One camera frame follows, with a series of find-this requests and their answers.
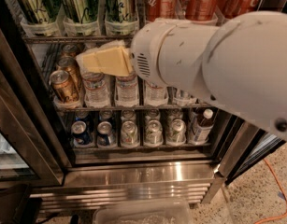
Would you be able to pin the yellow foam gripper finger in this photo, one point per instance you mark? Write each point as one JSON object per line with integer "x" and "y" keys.
{"x": 112, "y": 58}

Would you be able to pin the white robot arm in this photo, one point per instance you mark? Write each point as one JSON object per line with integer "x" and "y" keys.
{"x": 239, "y": 67}

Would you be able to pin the gold can back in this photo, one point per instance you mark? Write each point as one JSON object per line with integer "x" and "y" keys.
{"x": 69, "y": 51}

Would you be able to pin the gold can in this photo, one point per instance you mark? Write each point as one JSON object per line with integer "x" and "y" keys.
{"x": 70, "y": 65}
{"x": 66, "y": 93}
{"x": 69, "y": 51}

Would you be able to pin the gold can middle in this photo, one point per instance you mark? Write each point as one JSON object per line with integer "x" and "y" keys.
{"x": 70, "y": 65}

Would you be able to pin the gold can front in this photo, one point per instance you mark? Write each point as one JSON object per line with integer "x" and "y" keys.
{"x": 66, "y": 93}

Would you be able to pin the red cola can left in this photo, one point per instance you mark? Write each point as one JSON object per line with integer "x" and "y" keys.
{"x": 160, "y": 9}

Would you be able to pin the silver can front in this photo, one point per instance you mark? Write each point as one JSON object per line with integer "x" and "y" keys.
{"x": 183, "y": 98}

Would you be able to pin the blue pepsi can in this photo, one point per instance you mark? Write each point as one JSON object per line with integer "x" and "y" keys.
{"x": 106, "y": 136}
{"x": 81, "y": 135}

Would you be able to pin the silver green can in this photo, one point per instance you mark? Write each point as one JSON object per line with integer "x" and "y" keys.
{"x": 176, "y": 134}
{"x": 129, "y": 134}
{"x": 153, "y": 134}

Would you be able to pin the blue pepsi can left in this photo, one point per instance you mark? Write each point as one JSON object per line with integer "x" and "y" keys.
{"x": 81, "y": 135}

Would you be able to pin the stainless steel fridge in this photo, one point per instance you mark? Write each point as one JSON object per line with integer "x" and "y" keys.
{"x": 98, "y": 176}

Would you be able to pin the red cola can middle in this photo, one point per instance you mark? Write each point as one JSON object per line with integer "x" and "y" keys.
{"x": 200, "y": 10}

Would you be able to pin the left fridge door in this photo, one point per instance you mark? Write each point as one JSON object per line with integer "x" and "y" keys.
{"x": 21, "y": 133}

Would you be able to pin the water bottle front left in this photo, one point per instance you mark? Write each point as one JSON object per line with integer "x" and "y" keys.
{"x": 96, "y": 90}

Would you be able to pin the water bottle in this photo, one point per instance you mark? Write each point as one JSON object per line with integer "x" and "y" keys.
{"x": 155, "y": 95}
{"x": 96, "y": 90}
{"x": 127, "y": 91}

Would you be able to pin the water bottle front middle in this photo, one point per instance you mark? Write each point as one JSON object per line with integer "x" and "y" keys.
{"x": 127, "y": 91}

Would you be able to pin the water bottle front right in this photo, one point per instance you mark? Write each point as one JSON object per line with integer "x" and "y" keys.
{"x": 155, "y": 95}

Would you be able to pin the brown drink bottle white cap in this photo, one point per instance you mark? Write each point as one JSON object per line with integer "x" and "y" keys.
{"x": 202, "y": 123}

